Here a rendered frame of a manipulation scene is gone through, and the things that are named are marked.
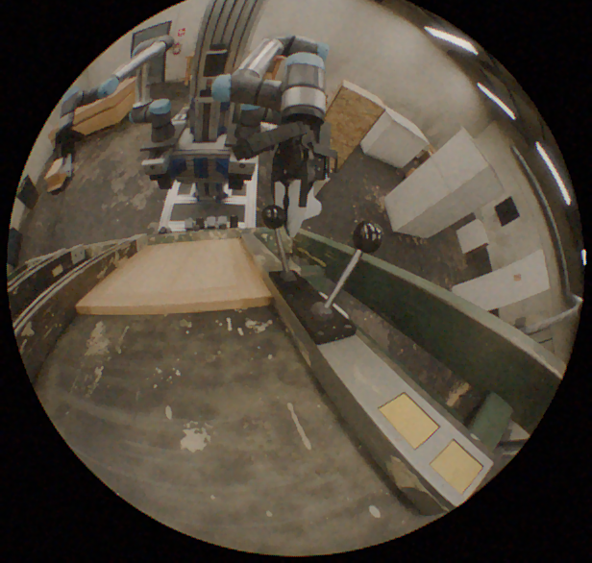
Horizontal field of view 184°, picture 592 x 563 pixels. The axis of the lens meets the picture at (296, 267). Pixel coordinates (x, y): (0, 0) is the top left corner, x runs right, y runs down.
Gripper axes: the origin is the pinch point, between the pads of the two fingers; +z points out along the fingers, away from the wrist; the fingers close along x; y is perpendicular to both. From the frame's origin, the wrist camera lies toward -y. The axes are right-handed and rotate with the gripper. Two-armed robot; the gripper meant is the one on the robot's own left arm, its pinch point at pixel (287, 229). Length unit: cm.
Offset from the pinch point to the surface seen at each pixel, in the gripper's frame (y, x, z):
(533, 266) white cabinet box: 301, -169, 14
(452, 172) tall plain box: 217, -6, -64
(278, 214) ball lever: -2.7, -1.2, -2.4
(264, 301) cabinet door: -3.3, 1.4, 12.1
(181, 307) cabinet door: -17.1, 6.4, 12.0
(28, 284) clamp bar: -81, 39, 8
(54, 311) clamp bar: -45.6, 8.9, 8.5
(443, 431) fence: -9.0, -29.6, 9.0
